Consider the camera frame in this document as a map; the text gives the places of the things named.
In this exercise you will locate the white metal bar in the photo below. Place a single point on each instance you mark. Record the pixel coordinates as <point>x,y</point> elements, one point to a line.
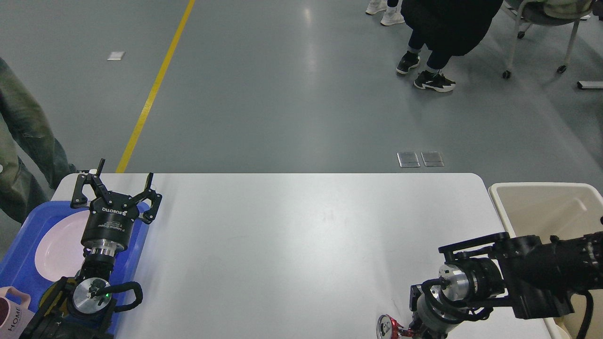
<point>584,85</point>

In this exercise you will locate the person in black-white sneakers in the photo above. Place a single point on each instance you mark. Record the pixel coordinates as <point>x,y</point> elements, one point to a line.
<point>449,28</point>

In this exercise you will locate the white frame chair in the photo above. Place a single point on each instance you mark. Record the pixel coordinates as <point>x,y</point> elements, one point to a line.
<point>526,13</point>

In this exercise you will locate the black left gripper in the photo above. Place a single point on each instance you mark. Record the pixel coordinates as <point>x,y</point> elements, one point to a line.
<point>109,226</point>

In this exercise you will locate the left metal floor socket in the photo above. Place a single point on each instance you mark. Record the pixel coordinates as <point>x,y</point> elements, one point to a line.
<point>408,160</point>

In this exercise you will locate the pink plate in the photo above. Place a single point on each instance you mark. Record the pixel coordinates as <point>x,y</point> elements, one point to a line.
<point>60,252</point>

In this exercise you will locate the person in green trousers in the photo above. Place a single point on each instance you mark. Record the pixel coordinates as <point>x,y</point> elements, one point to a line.
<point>24,123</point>

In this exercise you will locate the pink ribbed mug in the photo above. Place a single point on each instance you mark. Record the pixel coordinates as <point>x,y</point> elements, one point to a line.
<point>15,314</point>

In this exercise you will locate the right metal floor socket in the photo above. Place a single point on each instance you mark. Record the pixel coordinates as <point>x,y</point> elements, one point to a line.
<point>432,159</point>

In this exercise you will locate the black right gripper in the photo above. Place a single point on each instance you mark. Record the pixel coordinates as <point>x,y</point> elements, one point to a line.
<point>429,322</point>

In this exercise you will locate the beige plastic bin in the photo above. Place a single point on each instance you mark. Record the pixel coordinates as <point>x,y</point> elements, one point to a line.
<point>567,210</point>

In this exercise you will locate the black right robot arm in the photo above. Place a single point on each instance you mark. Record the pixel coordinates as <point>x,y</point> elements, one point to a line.
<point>534,279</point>

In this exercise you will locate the person in plain white sneakers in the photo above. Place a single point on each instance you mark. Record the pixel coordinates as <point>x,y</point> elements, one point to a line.
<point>391,8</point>

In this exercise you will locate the metal floor socket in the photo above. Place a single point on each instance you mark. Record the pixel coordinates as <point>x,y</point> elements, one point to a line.
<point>432,159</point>
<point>408,160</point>

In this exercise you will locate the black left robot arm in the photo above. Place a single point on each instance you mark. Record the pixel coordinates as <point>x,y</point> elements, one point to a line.
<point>82,306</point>

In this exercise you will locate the crushed red soda can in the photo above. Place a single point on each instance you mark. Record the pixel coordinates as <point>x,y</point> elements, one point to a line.
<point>388,328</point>

